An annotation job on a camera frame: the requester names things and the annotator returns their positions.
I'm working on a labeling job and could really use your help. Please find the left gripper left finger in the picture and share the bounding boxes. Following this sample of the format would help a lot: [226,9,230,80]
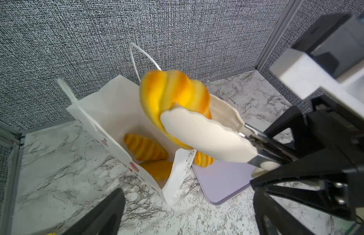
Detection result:
[64,188,126,235]

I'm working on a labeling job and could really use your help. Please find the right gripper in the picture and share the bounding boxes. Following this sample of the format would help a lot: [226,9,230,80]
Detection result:
[251,96,364,221]

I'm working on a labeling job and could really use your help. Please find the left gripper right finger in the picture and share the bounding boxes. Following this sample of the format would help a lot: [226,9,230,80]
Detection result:
[253,188,313,235]

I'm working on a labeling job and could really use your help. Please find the large fake croissant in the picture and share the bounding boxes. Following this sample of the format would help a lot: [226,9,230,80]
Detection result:
[139,160,173,183]
[124,133,169,162]

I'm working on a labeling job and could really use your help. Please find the white and steel tongs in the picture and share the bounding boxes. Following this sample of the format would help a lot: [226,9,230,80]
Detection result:
[160,95,297,178]

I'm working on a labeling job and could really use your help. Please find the white paper bag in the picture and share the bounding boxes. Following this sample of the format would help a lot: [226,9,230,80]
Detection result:
[56,75,196,205]

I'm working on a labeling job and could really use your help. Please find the striped fake bun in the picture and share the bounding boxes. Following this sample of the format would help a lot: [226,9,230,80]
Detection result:
[193,151,214,168]
[139,70,211,150]

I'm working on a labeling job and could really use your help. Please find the lilac plastic tray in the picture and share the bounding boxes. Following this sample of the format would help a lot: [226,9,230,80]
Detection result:
[191,93,259,206]

